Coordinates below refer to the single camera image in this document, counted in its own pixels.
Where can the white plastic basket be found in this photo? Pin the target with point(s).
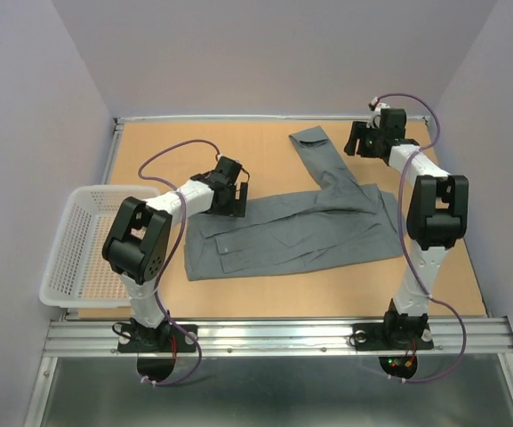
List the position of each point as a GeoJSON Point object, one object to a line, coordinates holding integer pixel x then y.
{"type": "Point", "coordinates": [76, 276]}

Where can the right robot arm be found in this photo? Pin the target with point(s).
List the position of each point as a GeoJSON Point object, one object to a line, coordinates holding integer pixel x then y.
{"type": "Point", "coordinates": [435, 221]}

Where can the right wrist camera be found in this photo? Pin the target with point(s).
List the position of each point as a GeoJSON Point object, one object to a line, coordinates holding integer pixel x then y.
{"type": "Point", "coordinates": [376, 106]}

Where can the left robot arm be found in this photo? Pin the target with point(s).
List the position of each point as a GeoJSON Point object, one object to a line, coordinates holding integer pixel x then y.
{"type": "Point", "coordinates": [136, 249]}

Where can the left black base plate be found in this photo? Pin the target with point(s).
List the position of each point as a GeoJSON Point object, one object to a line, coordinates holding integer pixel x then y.
{"type": "Point", "coordinates": [133, 338]}

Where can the grey long sleeve shirt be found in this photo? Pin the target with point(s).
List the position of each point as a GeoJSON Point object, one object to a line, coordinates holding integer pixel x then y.
{"type": "Point", "coordinates": [343, 222]}

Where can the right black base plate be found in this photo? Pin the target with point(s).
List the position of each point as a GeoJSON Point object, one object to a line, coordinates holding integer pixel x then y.
{"type": "Point", "coordinates": [373, 336]}

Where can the aluminium mounting rail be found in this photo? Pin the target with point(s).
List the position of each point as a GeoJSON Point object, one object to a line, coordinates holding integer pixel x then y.
{"type": "Point", "coordinates": [262, 338]}

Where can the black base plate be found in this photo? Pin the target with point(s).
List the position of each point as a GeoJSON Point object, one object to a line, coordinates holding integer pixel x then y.
{"type": "Point", "coordinates": [133, 338]}
{"type": "Point", "coordinates": [373, 336]}

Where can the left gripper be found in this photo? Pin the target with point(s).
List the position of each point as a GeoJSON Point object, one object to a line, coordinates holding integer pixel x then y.
{"type": "Point", "coordinates": [236, 206]}

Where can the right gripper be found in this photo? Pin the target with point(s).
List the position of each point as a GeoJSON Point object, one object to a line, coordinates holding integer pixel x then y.
{"type": "Point", "coordinates": [358, 130]}

